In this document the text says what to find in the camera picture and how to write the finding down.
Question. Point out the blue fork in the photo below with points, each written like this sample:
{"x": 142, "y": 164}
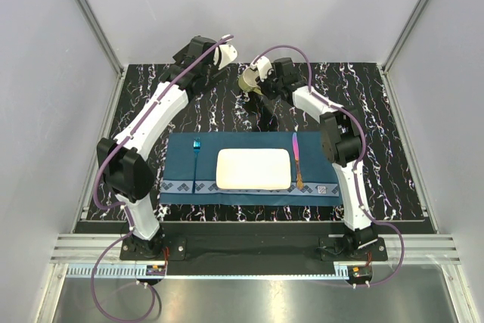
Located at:
{"x": 196, "y": 149}

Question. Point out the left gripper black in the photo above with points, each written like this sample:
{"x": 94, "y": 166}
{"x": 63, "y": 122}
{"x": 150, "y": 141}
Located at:
{"x": 216, "y": 77}

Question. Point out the yellow-green ceramic mug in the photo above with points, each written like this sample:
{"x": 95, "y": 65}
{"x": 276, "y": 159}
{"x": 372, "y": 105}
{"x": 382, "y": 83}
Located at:
{"x": 247, "y": 80}

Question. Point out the white slotted cable duct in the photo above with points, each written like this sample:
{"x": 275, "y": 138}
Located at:
{"x": 339, "y": 273}

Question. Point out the left aluminium frame post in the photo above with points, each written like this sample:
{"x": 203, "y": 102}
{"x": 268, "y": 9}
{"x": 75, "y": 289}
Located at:
{"x": 100, "y": 36}

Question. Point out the aluminium frame post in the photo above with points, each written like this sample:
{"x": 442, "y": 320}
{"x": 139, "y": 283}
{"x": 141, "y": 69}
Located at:
{"x": 407, "y": 29}
{"x": 100, "y": 36}

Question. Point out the white rectangular plate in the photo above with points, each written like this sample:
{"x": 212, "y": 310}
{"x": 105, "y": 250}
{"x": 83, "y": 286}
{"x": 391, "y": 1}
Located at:
{"x": 247, "y": 169}

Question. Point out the left connector box black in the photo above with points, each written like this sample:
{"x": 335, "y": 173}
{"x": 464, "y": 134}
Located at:
{"x": 156, "y": 270}

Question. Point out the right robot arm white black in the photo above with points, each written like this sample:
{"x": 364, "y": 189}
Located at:
{"x": 342, "y": 138}

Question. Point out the right aluminium frame post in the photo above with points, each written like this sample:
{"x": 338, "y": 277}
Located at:
{"x": 407, "y": 29}

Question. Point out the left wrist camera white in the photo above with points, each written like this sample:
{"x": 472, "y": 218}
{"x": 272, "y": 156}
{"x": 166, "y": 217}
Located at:
{"x": 224, "y": 54}

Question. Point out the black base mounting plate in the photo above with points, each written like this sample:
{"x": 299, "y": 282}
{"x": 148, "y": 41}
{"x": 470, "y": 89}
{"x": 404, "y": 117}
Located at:
{"x": 328, "y": 241}

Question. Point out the right connector box orange black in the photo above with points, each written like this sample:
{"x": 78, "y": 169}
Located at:
{"x": 360, "y": 275}

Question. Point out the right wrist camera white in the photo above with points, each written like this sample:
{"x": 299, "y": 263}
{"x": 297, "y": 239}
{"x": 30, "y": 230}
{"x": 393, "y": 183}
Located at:
{"x": 261, "y": 67}

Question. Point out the blue cloth placemat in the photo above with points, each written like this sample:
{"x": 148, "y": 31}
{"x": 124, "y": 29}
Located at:
{"x": 320, "y": 180}

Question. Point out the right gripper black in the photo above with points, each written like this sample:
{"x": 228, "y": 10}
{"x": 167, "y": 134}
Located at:
{"x": 262, "y": 85}

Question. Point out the aluminium front frame rail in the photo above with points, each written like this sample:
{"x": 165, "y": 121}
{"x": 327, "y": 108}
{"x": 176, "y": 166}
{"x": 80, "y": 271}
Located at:
{"x": 416, "y": 248}

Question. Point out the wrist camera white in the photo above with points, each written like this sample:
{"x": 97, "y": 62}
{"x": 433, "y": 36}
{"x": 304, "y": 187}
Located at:
{"x": 261, "y": 67}
{"x": 224, "y": 54}

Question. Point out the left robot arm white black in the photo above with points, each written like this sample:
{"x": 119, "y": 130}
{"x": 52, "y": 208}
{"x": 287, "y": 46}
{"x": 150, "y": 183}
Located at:
{"x": 122, "y": 160}

